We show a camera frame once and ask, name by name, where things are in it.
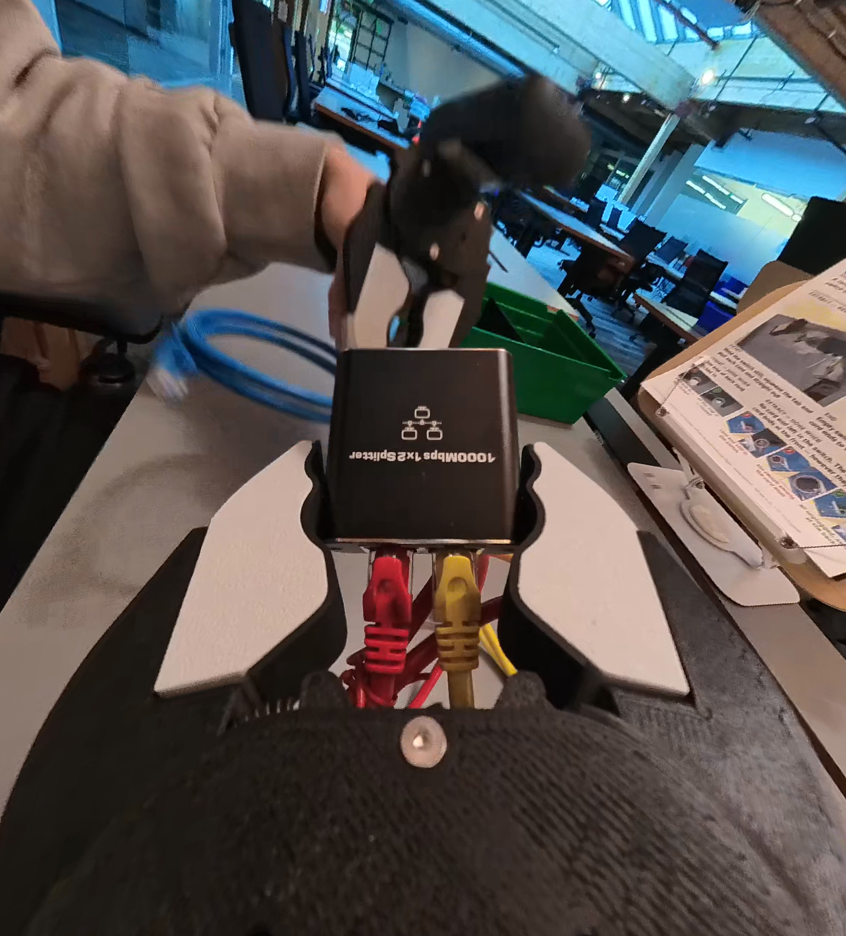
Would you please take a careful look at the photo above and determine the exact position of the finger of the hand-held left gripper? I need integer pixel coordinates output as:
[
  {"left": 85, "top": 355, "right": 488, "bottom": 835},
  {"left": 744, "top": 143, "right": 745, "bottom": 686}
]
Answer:
[
  {"left": 420, "top": 290, "right": 468, "bottom": 349},
  {"left": 347, "top": 242, "right": 416, "bottom": 349}
]

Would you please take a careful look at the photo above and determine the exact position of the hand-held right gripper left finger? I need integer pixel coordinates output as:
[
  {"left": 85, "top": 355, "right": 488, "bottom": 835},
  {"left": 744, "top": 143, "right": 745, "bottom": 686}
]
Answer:
[{"left": 156, "top": 444, "right": 348, "bottom": 700}]

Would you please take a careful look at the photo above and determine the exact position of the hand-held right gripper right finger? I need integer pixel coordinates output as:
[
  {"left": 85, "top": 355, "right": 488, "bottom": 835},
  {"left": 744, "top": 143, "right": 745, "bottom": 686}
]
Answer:
[{"left": 504, "top": 444, "right": 691, "bottom": 710}]

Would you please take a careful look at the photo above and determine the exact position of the black ethernet splitter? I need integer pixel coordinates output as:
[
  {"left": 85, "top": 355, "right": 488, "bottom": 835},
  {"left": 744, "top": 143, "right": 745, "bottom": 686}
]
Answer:
[{"left": 328, "top": 347, "right": 519, "bottom": 545}]

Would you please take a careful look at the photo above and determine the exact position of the green plastic bin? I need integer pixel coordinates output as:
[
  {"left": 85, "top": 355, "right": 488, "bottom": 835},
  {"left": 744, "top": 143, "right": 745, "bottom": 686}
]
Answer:
[{"left": 460, "top": 283, "right": 626, "bottom": 425}]

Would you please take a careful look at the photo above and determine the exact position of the blue ethernet cable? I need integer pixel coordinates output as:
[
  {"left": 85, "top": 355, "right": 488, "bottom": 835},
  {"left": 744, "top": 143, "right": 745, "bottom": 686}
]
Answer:
[{"left": 150, "top": 308, "right": 339, "bottom": 425}]

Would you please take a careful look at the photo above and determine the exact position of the red ethernet cable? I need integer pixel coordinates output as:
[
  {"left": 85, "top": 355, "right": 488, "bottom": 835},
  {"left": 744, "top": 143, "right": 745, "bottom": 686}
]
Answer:
[{"left": 350, "top": 545, "right": 512, "bottom": 710}]

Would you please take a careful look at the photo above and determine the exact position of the yellow ethernet cable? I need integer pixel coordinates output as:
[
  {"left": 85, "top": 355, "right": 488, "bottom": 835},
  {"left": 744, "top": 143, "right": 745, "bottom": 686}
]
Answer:
[{"left": 431, "top": 549, "right": 519, "bottom": 710}]

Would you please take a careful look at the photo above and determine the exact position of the person's left forearm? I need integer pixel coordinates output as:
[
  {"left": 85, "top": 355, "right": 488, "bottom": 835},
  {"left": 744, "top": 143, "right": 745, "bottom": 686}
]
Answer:
[{"left": 0, "top": 0, "right": 343, "bottom": 337}]

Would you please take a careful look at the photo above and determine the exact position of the person's left hand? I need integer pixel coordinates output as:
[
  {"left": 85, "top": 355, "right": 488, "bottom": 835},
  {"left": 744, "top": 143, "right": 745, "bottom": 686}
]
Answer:
[{"left": 318, "top": 144, "right": 383, "bottom": 337}]

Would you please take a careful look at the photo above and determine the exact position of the black office chair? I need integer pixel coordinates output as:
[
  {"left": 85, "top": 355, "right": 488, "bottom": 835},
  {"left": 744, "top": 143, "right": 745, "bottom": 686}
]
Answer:
[{"left": 233, "top": 0, "right": 299, "bottom": 125}]

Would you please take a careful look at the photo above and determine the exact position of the printed instruction sheet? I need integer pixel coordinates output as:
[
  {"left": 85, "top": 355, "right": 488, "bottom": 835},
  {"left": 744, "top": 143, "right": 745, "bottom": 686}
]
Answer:
[{"left": 679, "top": 242, "right": 846, "bottom": 579}]

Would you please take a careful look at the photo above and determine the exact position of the blue plastic bin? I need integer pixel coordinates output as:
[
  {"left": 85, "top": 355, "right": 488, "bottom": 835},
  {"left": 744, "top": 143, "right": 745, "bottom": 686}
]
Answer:
[{"left": 698, "top": 278, "right": 753, "bottom": 334}]

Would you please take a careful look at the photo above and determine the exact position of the black monitor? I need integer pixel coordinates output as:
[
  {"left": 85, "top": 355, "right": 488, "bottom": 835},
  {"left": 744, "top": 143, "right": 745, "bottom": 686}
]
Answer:
[{"left": 779, "top": 198, "right": 846, "bottom": 276}]

